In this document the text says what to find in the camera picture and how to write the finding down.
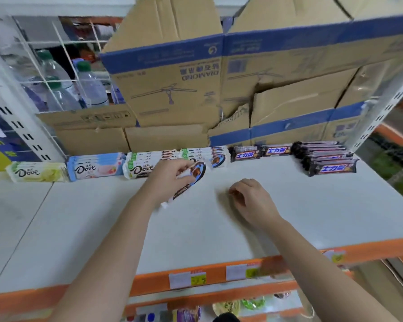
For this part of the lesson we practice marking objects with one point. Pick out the person's right hand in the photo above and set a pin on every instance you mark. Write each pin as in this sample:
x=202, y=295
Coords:
x=257, y=204

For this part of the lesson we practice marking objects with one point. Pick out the person's left hand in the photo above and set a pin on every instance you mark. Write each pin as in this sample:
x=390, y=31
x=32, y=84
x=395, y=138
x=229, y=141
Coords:
x=163, y=182

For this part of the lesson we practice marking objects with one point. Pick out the person's right fingers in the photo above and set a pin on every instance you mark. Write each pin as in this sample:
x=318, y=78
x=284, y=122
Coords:
x=236, y=192

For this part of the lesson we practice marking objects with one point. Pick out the person's left thumb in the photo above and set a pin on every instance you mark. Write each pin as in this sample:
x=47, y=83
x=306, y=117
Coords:
x=185, y=181

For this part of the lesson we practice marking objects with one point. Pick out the white and black chocolate bar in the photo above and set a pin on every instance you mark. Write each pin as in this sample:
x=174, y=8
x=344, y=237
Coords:
x=196, y=172

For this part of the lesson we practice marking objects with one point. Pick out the person's right forearm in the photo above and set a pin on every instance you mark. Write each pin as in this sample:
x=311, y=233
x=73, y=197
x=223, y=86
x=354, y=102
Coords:
x=315, y=274

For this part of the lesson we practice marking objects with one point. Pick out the person's left forearm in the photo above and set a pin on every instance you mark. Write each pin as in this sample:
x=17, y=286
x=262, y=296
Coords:
x=107, y=261

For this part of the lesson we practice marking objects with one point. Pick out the stack of white-black chocolate packets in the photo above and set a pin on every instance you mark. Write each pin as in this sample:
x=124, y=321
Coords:
x=141, y=164
x=208, y=155

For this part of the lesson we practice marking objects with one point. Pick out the brown snack bar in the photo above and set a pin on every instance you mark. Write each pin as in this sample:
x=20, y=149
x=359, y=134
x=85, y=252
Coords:
x=245, y=153
x=277, y=150

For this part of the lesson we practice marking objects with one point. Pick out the plain brown cardboard box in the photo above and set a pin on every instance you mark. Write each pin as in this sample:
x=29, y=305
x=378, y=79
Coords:
x=92, y=141
x=166, y=138

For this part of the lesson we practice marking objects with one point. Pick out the white and yellow price tag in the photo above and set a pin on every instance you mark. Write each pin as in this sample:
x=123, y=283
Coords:
x=243, y=271
x=187, y=280
x=335, y=256

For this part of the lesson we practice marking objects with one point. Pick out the crumpled blue-striped cardboard box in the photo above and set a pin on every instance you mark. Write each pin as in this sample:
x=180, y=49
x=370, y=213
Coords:
x=288, y=120

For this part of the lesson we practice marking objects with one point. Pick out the stack of pink chocolate packets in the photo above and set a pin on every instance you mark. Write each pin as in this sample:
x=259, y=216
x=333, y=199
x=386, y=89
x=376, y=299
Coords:
x=94, y=166

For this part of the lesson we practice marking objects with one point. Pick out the pile of brown snack packets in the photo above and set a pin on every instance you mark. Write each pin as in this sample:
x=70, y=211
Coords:
x=325, y=159

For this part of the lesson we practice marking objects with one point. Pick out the orange shelf edge strip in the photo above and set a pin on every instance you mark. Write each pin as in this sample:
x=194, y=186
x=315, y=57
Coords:
x=154, y=281

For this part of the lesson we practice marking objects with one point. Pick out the green snack packet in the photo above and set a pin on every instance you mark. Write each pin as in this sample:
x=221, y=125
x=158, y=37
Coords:
x=253, y=303

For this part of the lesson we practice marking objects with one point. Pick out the tall blue-striped cardboard box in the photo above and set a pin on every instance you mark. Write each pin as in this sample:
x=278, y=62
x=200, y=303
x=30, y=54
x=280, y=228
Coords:
x=168, y=70

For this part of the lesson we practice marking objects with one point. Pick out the yellow snack packet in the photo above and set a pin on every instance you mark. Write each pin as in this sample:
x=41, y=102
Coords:
x=225, y=307

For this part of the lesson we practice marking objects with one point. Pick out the cardboard tray of bottles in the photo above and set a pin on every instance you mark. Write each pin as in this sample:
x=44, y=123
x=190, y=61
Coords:
x=87, y=117

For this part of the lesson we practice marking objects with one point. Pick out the purple snack packet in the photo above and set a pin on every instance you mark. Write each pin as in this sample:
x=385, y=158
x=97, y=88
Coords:
x=188, y=314

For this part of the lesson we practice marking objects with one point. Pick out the green-capped water bottle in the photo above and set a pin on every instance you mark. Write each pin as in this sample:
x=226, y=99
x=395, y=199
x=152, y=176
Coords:
x=53, y=68
x=91, y=85
x=62, y=97

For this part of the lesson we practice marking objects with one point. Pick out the green chocolate bar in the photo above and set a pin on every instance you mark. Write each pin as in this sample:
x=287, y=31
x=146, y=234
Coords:
x=37, y=172

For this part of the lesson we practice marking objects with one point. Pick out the wide blue-striped cardboard box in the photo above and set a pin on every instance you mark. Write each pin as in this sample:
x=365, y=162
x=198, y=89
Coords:
x=295, y=43

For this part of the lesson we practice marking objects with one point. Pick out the white perforated shelf upright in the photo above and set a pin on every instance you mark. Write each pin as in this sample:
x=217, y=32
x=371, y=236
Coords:
x=383, y=110
x=16, y=110

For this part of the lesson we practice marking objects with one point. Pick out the blue and yellow sign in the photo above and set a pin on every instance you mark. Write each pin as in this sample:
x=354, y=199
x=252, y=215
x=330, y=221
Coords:
x=1, y=152

